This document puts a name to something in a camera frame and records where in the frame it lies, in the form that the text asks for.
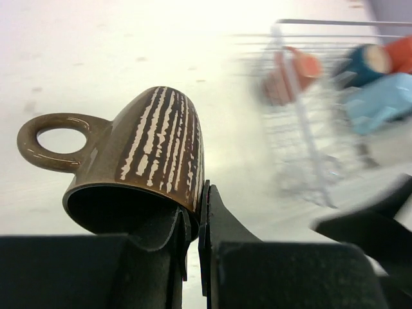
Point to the pink dotted ceramic mug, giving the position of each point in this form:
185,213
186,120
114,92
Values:
307,68

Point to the blue mug cream interior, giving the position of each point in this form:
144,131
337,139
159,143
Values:
363,65

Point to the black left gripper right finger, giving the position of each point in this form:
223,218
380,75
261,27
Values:
238,270

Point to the light blue ceramic mug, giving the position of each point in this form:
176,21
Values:
378,103

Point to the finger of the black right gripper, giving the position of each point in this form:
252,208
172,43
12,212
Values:
376,231

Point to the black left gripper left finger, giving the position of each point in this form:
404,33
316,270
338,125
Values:
142,270

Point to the orange ceramic mug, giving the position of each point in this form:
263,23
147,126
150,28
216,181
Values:
400,52

